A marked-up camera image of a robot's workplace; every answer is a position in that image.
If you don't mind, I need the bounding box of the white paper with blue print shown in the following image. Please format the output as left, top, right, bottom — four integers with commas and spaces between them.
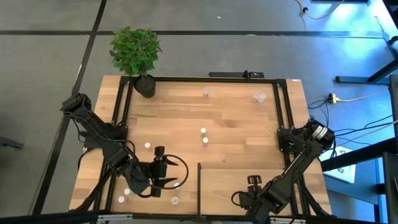
320, 145, 357, 184

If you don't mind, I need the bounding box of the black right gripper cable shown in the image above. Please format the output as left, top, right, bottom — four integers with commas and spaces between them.
231, 190, 246, 207

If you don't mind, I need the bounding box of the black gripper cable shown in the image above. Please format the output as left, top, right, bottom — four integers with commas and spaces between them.
136, 154, 190, 199
231, 190, 246, 207

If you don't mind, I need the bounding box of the beige cable with black plug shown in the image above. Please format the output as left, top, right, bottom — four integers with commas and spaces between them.
294, 0, 346, 21

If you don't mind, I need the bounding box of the black plant pot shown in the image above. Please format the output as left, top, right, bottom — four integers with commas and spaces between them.
133, 73, 157, 99

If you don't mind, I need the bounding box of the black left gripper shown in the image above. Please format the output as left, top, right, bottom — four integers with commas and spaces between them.
146, 157, 179, 198

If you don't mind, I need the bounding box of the black desk beam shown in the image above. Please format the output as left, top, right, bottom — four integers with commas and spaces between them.
322, 136, 398, 172

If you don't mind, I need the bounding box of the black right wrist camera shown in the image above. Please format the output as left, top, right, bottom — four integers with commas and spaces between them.
247, 175, 263, 190

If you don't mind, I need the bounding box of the black floor cable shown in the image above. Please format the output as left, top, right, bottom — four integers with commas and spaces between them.
363, 114, 395, 129

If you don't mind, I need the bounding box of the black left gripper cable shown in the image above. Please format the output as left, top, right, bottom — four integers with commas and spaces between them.
136, 154, 190, 199

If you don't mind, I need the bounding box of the black aluminium table frame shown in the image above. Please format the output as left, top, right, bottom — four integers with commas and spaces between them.
0, 76, 383, 224

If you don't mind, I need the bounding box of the pale floor cable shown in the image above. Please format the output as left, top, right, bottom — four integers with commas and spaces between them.
337, 119, 398, 147

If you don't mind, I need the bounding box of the black bar device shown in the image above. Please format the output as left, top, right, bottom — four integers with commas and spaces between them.
208, 70, 266, 79

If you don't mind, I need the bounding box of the green artificial plant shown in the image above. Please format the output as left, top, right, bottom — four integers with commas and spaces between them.
108, 26, 164, 77

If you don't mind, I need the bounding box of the beige extension cable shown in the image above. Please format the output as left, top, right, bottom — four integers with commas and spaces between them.
337, 88, 390, 103

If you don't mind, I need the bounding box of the dark chair base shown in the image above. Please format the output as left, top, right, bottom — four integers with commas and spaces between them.
0, 136, 24, 151

